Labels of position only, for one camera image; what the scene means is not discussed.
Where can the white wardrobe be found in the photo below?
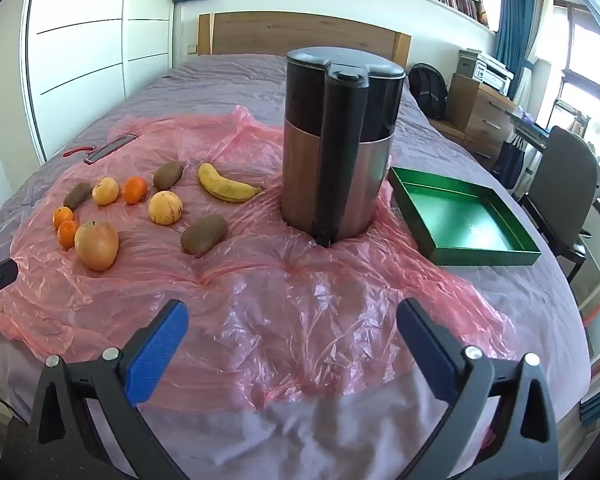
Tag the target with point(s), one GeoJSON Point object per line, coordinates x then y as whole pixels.
{"type": "Point", "coordinates": [95, 35]}

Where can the brown kiwi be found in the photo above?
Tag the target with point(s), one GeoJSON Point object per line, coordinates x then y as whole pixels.
{"type": "Point", "coordinates": [77, 195]}
{"type": "Point", "coordinates": [204, 234]}
{"type": "Point", "coordinates": [168, 175]}

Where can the pink plastic sheet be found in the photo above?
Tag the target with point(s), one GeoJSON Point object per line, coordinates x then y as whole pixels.
{"type": "Point", "coordinates": [260, 320]}

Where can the orange mandarin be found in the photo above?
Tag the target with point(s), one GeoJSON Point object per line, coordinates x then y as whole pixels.
{"type": "Point", "coordinates": [68, 235]}
{"type": "Point", "coordinates": [60, 216]}
{"type": "Point", "coordinates": [135, 190]}

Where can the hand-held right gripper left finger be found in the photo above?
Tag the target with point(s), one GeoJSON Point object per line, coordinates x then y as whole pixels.
{"type": "Point", "coordinates": [162, 345]}

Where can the black backpack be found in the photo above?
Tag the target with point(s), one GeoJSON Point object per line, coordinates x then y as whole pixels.
{"type": "Point", "coordinates": [427, 90]}

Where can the wooden dresser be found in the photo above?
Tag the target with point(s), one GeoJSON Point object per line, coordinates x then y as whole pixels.
{"type": "Point", "coordinates": [480, 115]}

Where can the yellow fruit with dark lines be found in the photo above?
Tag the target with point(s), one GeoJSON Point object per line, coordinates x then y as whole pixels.
{"type": "Point", "coordinates": [165, 207]}

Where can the copper and black electric kettle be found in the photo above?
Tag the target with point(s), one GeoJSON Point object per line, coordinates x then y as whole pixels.
{"type": "Point", "coordinates": [340, 175]}

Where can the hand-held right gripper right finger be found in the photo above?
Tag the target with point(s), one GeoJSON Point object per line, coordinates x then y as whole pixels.
{"type": "Point", "coordinates": [425, 350]}

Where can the wooden headboard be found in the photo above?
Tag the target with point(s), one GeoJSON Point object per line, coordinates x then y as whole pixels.
{"type": "Point", "coordinates": [305, 35]}

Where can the yellow banana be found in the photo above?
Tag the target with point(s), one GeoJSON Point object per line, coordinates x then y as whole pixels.
{"type": "Point", "coordinates": [220, 185]}

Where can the white printer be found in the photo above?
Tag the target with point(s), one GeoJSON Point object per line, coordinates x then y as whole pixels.
{"type": "Point", "coordinates": [485, 72]}

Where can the grey office chair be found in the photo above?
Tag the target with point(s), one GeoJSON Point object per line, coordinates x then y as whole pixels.
{"type": "Point", "coordinates": [565, 185]}

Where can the large red-yellow apple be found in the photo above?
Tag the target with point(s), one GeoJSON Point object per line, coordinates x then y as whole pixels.
{"type": "Point", "coordinates": [96, 245]}

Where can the dark blue tote bag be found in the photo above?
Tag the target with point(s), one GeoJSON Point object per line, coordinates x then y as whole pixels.
{"type": "Point", "coordinates": [510, 162]}

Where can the phone in red case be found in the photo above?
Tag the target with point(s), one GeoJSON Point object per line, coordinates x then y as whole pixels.
{"type": "Point", "coordinates": [110, 149]}

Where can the yellow round fruit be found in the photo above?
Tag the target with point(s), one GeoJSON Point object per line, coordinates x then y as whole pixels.
{"type": "Point", "coordinates": [105, 191]}

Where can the green tray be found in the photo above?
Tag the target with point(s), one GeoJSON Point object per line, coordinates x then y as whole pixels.
{"type": "Point", "coordinates": [460, 215]}

